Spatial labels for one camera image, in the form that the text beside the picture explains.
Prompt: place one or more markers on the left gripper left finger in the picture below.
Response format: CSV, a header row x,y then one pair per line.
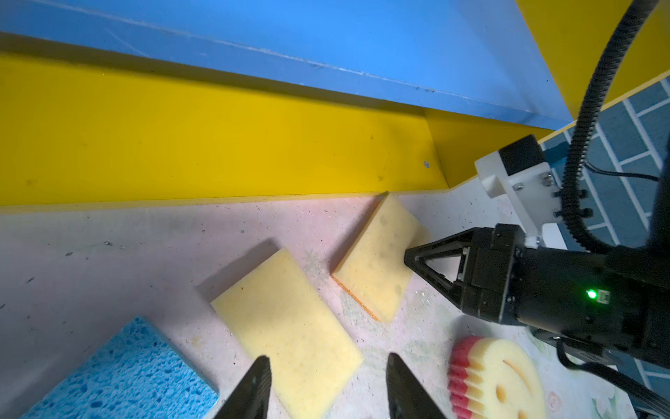
x,y
250,399

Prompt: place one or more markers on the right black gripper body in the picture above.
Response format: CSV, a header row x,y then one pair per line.
x,y
618,301

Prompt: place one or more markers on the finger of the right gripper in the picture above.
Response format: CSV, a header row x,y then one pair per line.
x,y
442,276
449,247

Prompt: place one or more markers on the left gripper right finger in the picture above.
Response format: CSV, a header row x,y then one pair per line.
x,y
407,399

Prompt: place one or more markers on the pale yellow orange-backed sponge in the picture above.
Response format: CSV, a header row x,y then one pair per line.
x,y
372,270

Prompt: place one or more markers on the blue sponge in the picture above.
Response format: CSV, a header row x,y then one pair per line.
x,y
136,374

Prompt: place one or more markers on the yellow shelf with coloured boards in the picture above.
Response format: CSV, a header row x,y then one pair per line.
x,y
107,102

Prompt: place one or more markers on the yellow smiley face sponge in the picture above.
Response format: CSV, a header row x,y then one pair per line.
x,y
494,378

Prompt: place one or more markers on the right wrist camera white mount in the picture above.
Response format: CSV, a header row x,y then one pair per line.
x,y
521,172

